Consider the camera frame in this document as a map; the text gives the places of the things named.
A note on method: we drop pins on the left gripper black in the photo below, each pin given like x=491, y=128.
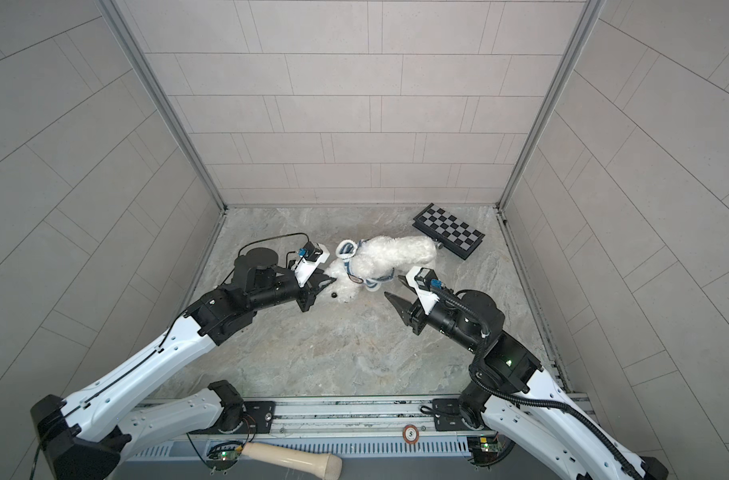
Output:
x=308, y=292

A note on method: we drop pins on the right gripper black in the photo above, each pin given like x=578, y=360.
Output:
x=411, y=315

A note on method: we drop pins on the white teddy bear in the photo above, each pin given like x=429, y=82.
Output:
x=403, y=253

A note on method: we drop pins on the blue white striped sweater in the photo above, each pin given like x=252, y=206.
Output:
x=361, y=264

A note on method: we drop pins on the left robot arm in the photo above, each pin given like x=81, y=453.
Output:
x=88, y=434

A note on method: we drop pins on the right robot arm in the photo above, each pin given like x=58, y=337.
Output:
x=513, y=394

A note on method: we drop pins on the black white checkerboard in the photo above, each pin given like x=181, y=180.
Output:
x=448, y=231

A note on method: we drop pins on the red round sticker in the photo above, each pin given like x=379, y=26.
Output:
x=411, y=434

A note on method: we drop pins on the right circuit board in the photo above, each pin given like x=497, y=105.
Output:
x=484, y=450

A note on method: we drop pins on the circuit board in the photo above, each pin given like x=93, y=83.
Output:
x=484, y=450
x=225, y=455

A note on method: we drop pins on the left circuit board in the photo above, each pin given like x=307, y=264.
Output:
x=225, y=455

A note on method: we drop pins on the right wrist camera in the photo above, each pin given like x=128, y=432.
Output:
x=422, y=280

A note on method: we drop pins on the aluminium mounting rail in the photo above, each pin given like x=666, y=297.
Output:
x=352, y=414

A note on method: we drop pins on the beige cylindrical handle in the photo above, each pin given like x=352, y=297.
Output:
x=323, y=466

